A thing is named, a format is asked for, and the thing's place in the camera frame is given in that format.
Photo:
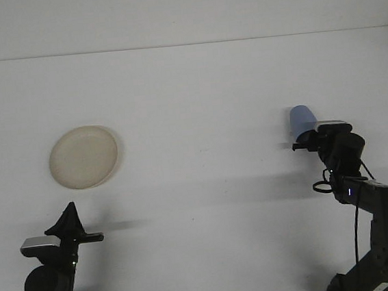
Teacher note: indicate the pale blue cup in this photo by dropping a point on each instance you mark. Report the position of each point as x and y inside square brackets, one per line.
[301, 118]

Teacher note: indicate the pale round plate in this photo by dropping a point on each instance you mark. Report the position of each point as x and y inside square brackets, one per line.
[82, 159]

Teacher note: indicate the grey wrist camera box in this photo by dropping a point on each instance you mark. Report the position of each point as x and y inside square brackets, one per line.
[40, 243]
[331, 122]

